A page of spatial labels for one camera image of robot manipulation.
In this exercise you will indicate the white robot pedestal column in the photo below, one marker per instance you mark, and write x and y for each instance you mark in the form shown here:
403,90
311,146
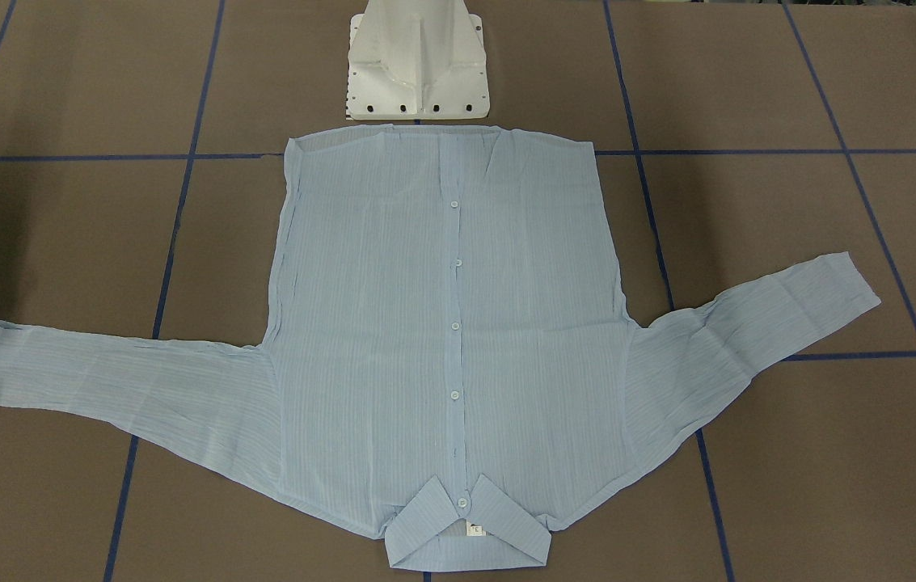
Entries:
417,60

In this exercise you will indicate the light blue button shirt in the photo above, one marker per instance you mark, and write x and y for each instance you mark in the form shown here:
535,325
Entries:
448,363

